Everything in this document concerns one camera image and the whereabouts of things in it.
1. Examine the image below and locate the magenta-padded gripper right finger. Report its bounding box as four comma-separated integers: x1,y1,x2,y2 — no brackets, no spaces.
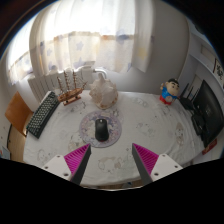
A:
131,143,184,186

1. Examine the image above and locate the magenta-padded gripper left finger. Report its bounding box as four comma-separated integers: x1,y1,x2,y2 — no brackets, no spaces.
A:
40,143,92,186

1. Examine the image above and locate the black computer mouse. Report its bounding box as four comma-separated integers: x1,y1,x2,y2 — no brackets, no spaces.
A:
94,118,110,142

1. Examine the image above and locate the round purple printed mouse pad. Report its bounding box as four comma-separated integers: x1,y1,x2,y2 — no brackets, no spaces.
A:
79,110,123,149

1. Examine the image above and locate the white cartoon-print tablecloth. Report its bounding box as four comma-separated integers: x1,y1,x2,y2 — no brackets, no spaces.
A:
22,89,205,188

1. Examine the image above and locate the red paper packet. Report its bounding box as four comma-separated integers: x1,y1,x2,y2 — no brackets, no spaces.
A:
201,139,218,155

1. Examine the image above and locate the black keyboard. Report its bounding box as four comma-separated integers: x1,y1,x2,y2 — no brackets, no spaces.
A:
26,91,61,139

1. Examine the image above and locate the black box device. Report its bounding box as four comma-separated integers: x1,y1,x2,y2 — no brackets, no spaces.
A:
191,113,206,136

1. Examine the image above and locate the black router with antennas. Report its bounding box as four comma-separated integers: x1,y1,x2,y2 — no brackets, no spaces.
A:
179,83,201,111

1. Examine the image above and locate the wooden chair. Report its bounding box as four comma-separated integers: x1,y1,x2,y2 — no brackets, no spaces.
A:
4,91,34,138

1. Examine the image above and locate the wooden model sailing ship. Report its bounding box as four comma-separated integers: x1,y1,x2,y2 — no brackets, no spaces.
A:
56,69,88,107

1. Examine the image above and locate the black monitor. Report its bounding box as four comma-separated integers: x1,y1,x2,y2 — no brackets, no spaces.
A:
193,79,224,148

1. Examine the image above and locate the cartoon boy figurine clock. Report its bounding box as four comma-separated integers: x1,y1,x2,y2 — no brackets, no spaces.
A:
159,78,181,106

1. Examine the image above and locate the white radiator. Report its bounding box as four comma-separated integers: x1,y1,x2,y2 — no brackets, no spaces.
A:
27,65,108,103

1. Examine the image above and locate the large white conch shell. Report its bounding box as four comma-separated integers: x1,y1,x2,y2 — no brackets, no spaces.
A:
88,73,119,110

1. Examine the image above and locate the white star-print curtain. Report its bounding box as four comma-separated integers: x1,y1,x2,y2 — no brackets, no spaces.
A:
8,0,156,84

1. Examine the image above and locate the white wall shelf unit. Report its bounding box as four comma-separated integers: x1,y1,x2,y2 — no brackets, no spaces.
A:
186,26,224,88

